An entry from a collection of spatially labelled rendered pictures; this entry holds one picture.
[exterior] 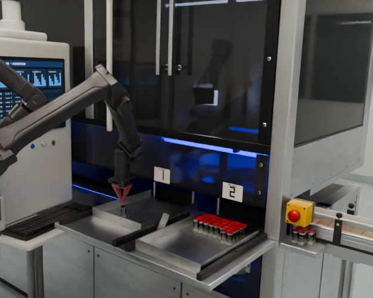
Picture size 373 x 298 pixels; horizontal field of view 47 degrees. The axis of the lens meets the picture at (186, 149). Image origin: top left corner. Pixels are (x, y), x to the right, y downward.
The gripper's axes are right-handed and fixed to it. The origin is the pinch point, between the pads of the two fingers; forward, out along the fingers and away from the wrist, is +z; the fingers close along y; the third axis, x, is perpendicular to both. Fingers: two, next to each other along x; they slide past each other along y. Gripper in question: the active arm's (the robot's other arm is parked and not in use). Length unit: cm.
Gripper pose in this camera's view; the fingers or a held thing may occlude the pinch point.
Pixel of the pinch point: (122, 200)
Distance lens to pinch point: 166.0
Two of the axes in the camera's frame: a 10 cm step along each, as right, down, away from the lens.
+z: -0.4, 9.8, 1.9
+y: 3.8, -1.6, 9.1
